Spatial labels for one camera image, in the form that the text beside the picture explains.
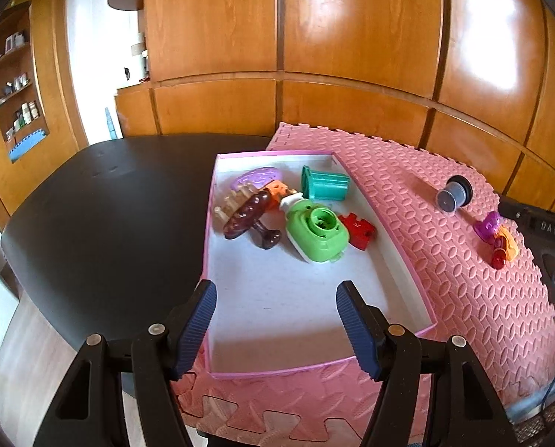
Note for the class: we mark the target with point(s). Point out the light blue upright object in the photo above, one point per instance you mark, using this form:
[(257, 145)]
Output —
[(111, 123)]

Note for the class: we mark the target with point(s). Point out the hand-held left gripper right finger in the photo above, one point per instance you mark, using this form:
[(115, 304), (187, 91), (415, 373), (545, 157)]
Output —
[(359, 330)]

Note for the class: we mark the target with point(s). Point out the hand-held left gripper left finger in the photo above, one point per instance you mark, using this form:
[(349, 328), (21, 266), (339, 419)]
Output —
[(196, 330)]

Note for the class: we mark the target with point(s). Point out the teal toy spool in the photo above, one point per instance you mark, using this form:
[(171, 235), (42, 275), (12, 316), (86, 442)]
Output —
[(326, 185)]

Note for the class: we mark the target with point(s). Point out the small red translucent toy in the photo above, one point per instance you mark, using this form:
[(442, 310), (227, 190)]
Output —
[(499, 256)]

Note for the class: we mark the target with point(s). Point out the brown toy comb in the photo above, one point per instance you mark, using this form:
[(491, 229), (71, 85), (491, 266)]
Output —
[(223, 212)]

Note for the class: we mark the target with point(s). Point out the blue foam piece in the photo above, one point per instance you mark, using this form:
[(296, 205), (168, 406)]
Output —
[(28, 145)]

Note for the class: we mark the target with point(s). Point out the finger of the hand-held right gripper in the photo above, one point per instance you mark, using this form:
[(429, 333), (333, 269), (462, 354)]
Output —
[(515, 210)]

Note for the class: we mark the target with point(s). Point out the recessed wooden wall shelf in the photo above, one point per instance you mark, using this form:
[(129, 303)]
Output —
[(16, 79)]

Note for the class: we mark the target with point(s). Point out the wooden wardrobe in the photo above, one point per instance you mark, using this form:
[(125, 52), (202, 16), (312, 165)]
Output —
[(361, 32)]

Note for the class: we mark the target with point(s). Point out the pink-rimmed white tray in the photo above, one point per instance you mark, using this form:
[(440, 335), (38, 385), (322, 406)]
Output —
[(282, 298)]

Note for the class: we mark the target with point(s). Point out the orange toy block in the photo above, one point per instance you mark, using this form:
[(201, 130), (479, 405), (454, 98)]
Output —
[(279, 190)]

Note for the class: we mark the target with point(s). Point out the grey plastic cup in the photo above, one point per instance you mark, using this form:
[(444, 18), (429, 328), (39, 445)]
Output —
[(452, 195)]

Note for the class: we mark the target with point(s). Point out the red puzzle piece toy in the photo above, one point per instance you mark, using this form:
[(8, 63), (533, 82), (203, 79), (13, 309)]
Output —
[(359, 232)]

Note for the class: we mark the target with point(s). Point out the maroon mushroom toy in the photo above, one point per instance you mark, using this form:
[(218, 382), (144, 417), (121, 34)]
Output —
[(249, 212)]

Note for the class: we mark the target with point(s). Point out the pink foam puzzle mat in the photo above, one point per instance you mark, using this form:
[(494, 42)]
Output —
[(421, 251)]

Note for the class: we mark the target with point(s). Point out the small purple toy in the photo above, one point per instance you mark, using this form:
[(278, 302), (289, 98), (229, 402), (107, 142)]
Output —
[(487, 224)]

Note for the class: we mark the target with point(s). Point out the green toy camera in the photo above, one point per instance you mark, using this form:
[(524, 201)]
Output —
[(319, 233)]

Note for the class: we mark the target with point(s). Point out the orange curved toy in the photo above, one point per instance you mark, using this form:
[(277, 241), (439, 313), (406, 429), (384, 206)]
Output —
[(509, 244)]

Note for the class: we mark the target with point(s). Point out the purple oval toy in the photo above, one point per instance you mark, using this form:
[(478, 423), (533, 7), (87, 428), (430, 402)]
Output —
[(256, 178)]

